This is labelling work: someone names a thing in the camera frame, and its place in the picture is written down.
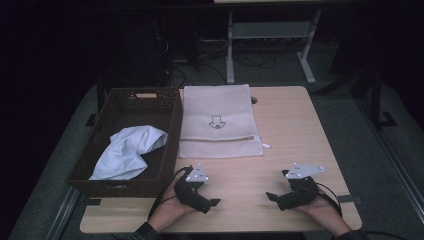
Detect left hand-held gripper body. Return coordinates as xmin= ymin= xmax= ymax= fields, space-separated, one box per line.
xmin=173 ymin=162 xmax=210 ymax=208

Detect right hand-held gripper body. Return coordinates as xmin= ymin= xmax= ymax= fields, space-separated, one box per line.
xmin=277 ymin=162 xmax=325 ymax=212

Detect white garment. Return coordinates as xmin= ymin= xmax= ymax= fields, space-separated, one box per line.
xmin=89 ymin=125 xmax=169 ymax=181

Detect white mesh laundry bag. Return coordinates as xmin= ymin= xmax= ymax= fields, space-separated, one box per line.
xmin=178 ymin=83 xmax=272 ymax=159

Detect brown woven basket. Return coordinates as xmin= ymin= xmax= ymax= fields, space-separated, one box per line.
xmin=65 ymin=87 xmax=184 ymax=199

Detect person's left hand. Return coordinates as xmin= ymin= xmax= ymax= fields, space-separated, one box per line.
xmin=148 ymin=181 xmax=201 ymax=233

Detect person's right hand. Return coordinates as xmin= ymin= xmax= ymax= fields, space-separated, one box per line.
xmin=294 ymin=194 xmax=353 ymax=236

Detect black metal stand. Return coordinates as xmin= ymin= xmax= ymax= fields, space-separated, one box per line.
xmin=366 ymin=63 xmax=398 ymax=129

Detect left hand-held gripper cable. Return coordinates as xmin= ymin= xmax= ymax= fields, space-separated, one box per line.
xmin=148 ymin=165 xmax=190 ymax=218

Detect hand-held gripper cable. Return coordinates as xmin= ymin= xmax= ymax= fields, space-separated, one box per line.
xmin=315 ymin=181 xmax=344 ymax=218
xmin=148 ymin=165 xmax=190 ymax=218

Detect right hand-held gripper cable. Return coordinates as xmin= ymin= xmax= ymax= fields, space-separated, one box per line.
xmin=315 ymin=181 xmax=344 ymax=218

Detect grey table edge strap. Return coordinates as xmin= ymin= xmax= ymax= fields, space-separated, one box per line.
xmin=338 ymin=194 xmax=364 ymax=205

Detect aluminium floor rail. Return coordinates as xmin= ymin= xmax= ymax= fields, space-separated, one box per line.
xmin=44 ymin=186 xmax=83 ymax=240
xmin=354 ymin=96 xmax=424 ymax=214

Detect black floor cables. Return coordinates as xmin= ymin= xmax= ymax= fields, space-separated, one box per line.
xmin=159 ymin=36 xmax=278 ymax=88

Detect white metal desk frame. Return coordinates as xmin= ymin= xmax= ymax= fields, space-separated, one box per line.
xmin=225 ymin=9 xmax=323 ymax=85

